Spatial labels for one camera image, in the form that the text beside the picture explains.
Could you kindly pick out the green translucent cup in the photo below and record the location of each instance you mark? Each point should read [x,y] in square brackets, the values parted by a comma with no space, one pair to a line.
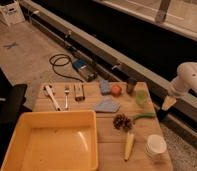
[141,97]

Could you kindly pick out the yellow corn cob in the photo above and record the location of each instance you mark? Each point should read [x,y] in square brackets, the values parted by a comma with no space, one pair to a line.
[128,145]

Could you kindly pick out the blue sponge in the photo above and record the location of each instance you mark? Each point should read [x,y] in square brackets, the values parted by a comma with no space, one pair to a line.
[104,87]

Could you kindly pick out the orange block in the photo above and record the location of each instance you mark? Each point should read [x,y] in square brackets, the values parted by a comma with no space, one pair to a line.
[116,90]

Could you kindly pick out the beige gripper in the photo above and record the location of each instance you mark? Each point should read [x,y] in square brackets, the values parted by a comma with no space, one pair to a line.
[169,101]

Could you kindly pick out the small metal box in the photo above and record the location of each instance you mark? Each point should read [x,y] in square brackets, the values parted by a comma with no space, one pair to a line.
[79,92]

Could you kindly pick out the white handled utensil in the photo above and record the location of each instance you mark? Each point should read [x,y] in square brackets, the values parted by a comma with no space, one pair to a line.
[48,92]

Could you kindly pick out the blue power adapter box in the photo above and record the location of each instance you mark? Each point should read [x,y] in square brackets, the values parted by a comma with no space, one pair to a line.
[85,70]

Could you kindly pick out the white cardboard box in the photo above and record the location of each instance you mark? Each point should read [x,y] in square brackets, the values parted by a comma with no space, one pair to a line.
[11,13]

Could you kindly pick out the brown pine cone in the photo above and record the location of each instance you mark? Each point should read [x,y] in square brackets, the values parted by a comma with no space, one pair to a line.
[122,122]

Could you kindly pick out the white stacked cups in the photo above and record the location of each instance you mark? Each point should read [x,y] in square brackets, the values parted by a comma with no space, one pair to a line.
[155,146]

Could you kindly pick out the black chair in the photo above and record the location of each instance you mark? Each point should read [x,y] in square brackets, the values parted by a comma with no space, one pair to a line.
[11,106]

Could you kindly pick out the wooden board table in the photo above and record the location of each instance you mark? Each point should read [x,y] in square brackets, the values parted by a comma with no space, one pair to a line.
[111,142]

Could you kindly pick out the yellow plastic tray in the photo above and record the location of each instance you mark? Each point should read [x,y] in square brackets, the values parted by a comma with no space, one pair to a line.
[53,141]

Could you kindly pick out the green bean pod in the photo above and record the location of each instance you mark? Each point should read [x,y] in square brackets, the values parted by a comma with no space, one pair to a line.
[144,115]

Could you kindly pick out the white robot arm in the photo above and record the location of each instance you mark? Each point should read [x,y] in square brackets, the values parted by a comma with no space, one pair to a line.
[185,80]

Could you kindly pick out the blue folded cloth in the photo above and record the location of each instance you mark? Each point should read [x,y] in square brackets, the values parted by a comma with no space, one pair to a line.
[107,105]

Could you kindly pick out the silver fork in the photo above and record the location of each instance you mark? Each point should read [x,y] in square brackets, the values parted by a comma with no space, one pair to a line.
[66,91]

